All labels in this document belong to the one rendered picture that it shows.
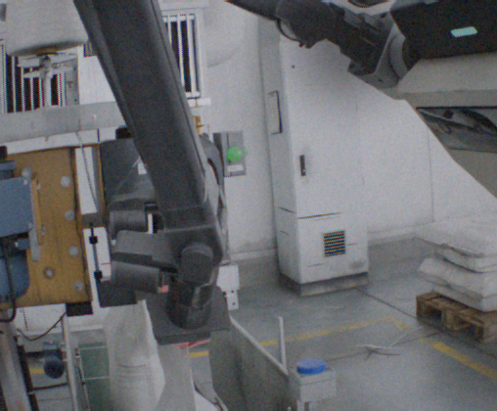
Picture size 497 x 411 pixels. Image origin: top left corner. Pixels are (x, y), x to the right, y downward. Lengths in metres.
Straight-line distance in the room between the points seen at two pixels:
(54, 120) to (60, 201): 0.20
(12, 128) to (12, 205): 0.14
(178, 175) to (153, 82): 0.11
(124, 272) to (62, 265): 0.60
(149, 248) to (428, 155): 5.54
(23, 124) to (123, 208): 0.25
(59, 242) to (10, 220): 0.28
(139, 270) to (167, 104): 0.23
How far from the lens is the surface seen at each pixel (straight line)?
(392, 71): 1.15
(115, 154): 1.39
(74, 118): 1.30
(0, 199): 1.14
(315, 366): 1.44
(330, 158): 5.20
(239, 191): 5.62
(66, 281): 1.42
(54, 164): 1.39
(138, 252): 0.81
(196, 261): 0.76
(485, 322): 3.91
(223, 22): 4.59
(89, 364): 3.02
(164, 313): 0.91
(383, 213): 6.09
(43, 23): 1.20
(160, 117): 0.68
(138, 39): 0.64
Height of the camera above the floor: 1.37
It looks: 7 degrees down
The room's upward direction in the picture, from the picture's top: 5 degrees counter-clockwise
